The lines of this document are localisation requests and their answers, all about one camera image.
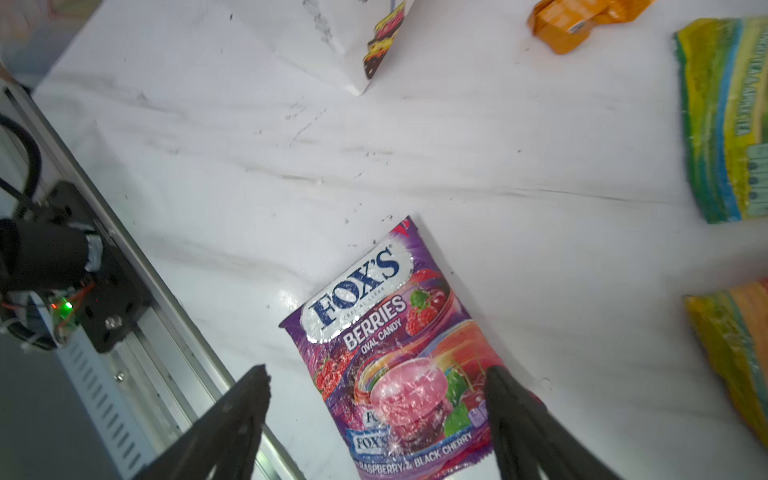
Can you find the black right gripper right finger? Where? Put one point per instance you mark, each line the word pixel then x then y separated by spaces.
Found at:
pixel 528 442

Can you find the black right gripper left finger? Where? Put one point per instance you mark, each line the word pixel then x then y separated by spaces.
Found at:
pixel 224 442

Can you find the purple Fox's berries candy bag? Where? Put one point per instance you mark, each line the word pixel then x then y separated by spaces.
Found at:
pixel 399 362

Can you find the orange Fox's fruits candy bag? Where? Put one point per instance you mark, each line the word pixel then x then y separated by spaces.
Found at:
pixel 731 325

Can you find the white paper gift bag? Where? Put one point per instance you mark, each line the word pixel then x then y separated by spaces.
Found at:
pixel 342 42

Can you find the green Fox's spring tea bag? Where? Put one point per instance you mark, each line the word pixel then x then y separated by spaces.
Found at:
pixel 723 84

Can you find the small orange candy wrapper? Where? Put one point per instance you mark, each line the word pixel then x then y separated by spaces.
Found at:
pixel 563 25

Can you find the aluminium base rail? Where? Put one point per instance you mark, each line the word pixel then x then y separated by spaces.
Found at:
pixel 141 369

